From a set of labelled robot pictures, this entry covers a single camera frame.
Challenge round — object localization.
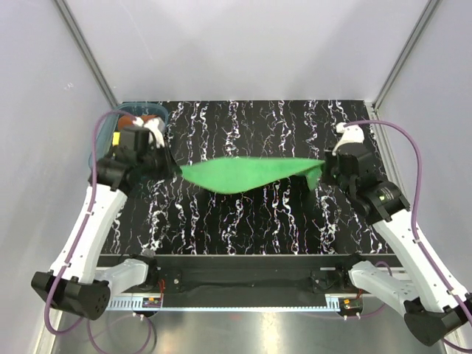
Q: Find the brown towel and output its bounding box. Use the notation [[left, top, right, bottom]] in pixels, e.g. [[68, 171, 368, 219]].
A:
[[117, 115, 165, 131]]

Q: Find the teal transparent plastic bin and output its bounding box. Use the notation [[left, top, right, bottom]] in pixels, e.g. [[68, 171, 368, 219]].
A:
[[88, 102, 172, 172]]

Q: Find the green towel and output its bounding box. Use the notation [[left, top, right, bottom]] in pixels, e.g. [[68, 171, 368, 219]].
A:
[[180, 156, 325, 195]]

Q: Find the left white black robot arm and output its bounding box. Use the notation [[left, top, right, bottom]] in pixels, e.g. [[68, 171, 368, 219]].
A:
[[31, 123, 175, 320]]

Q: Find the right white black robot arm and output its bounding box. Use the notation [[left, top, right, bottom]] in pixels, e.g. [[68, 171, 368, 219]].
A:
[[322, 142, 471, 347]]

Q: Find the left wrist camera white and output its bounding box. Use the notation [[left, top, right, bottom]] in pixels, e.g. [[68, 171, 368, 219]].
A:
[[135, 122, 165, 148]]

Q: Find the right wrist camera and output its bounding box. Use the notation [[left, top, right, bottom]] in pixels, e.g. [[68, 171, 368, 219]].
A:
[[332, 122, 364, 156]]

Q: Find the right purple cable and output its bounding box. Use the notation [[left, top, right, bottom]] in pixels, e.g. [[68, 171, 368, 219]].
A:
[[342, 119, 472, 351]]

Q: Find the purple cable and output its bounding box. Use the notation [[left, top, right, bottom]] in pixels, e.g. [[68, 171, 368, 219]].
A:
[[44, 110, 158, 354], [342, 119, 472, 351]]

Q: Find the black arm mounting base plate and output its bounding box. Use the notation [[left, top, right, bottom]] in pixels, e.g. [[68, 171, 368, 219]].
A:
[[116, 253, 381, 296]]

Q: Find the left aluminium frame post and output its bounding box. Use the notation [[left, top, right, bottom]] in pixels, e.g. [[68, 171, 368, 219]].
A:
[[52, 0, 119, 108]]

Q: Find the aluminium frame post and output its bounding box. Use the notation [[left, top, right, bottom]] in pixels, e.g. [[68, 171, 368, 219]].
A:
[[372, 0, 442, 111], [52, 0, 119, 108]]

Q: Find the aluminium frame rail front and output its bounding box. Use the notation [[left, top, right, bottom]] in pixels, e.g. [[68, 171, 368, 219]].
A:
[[47, 265, 449, 314]]

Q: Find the right aluminium frame post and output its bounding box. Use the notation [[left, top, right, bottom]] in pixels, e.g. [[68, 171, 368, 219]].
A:
[[372, 0, 442, 111]]

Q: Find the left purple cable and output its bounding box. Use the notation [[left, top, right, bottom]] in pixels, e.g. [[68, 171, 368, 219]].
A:
[[44, 110, 158, 354]]

